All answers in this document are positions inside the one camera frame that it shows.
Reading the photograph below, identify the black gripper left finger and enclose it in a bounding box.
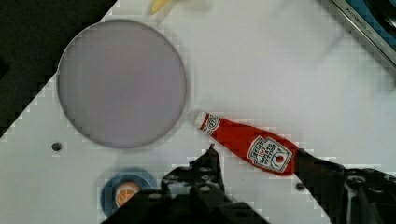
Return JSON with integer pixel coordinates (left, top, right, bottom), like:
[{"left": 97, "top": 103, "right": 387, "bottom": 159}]
[{"left": 102, "top": 147, "right": 268, "bottom": 224}]

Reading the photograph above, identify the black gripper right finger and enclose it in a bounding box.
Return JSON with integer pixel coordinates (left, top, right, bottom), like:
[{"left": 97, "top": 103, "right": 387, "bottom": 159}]
[{"left": 294, "top": 148, "right": 396, "bottom": 224}]

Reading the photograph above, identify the red ketchup bottle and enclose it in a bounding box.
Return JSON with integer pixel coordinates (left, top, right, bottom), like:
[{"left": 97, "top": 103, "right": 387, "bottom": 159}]
[{"left": 194, "top": 112, "right": 298, "bottom": 176}]

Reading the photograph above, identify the orange slice toy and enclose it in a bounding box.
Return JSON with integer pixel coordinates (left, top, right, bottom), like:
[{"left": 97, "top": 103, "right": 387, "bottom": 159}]
[{"left": 115, "top": 182, "right": 141, "bottom": 207}]

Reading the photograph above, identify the blue bowl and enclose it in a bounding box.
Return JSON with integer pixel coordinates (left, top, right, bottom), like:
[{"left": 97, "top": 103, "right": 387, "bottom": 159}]
[{"left": 100, "top": 168, "right": 157, "bottom": 217}]

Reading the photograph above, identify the grey round plate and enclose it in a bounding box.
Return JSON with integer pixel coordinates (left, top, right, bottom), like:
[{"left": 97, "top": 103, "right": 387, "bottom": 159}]
[{"left": 57, "top": 20, "right": 188, "bottom": 148}]

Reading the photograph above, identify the silver toaster oven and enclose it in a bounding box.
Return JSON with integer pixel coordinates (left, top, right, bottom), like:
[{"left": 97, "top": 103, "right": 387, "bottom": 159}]
[{"left": 321, "top": 0, "right": 396, "bottom": 66}]

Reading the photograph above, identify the peeled banana toy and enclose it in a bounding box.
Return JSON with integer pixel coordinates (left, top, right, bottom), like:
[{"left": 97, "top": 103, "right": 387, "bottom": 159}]
[{"left": 150, "top": 0, "right": 176, "bottom": 15}]

